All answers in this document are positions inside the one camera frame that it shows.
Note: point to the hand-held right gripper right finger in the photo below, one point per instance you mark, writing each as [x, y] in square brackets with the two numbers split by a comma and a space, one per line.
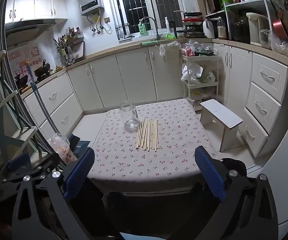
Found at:
[211, 175]

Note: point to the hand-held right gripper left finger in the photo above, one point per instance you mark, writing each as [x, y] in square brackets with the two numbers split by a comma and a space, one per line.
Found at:
[80, 172]

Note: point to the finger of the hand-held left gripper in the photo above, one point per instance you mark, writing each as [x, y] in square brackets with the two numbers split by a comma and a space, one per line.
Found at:
[38, 170]
[18, 162]

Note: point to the glass jar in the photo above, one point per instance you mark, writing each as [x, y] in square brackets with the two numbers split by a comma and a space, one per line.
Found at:
[130, 120]

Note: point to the bunch of wooden chopsticks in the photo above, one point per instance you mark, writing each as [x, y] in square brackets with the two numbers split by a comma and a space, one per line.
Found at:
[146, 135]

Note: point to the blue dustpan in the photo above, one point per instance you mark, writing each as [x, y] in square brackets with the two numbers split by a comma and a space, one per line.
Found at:
[82, 145]

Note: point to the white step stool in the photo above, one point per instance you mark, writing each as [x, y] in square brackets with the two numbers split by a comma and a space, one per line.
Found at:
[221, 116]

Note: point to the cherry print tablecloth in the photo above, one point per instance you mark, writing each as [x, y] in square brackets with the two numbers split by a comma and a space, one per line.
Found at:
[146, 165]

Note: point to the black wok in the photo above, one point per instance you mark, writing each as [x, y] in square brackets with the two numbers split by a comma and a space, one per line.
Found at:
[42, 70]
[21, 81]

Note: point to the white plastic bag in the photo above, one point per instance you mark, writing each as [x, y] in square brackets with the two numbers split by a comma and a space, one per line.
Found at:
[191, 72]

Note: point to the white drawer unit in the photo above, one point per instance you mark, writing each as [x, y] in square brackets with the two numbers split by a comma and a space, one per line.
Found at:
[268, 80]

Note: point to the white base cabinets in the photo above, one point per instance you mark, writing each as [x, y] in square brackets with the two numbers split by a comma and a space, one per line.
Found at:
[134, 75]

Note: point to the white rolling cart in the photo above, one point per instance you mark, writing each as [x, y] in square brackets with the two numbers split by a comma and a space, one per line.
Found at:
[201, 60]

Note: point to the utensil holder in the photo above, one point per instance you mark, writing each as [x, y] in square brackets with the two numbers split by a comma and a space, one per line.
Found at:
[64, 55]

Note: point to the clear hanging plastic bag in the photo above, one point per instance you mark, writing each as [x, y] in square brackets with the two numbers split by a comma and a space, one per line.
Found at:
[168, 48]

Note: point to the range hood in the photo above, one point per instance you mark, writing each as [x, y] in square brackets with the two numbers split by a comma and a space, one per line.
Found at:
[29, 28]

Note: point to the spice rack with bottles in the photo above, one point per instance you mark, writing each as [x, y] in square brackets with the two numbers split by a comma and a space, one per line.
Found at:
[72, 35]

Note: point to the green cup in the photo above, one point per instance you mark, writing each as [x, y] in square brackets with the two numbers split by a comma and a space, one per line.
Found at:
[170, 36]

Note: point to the white jug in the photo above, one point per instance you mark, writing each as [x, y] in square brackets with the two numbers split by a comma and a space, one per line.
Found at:
[208, 30]

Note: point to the dark liquid bottle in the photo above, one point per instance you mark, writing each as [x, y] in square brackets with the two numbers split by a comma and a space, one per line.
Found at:
[221, 30]

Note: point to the green dishcloth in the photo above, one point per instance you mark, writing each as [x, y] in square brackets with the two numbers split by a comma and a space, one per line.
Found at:
[150, 42]

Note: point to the crumpled clear plastic bag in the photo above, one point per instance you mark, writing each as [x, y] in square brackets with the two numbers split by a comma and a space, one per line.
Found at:
[283, 47]

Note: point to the dark round pot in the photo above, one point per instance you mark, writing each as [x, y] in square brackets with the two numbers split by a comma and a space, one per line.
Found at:
[240, 30]

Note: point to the stack of pans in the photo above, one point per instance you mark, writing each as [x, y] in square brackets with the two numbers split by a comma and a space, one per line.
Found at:
[192, 23]

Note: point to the green dish soap bottle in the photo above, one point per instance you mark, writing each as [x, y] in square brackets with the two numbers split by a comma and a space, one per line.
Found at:
[143, 29]

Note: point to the kitchen faucet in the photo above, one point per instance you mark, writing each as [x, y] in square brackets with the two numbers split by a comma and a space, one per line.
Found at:
[156, 27]

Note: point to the red pan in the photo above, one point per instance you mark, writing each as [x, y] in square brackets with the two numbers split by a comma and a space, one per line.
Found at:
[279, 27]

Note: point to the white shelf rack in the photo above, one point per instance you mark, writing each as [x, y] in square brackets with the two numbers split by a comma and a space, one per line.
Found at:
[248, 3]

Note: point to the green box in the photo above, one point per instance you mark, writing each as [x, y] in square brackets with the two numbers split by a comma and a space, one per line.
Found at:
[225, 0]

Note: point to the barred window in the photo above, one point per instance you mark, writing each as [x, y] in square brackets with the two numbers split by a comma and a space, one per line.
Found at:
[151, 2]

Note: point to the pink wall poster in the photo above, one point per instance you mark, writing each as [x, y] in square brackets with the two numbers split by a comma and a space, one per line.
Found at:
[21, 57]

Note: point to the sliding door frame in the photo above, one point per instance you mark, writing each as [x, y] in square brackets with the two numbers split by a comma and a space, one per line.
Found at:
[3, 55]

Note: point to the white wall cabinets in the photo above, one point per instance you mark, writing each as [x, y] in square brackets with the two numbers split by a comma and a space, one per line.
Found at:
[34, 3]

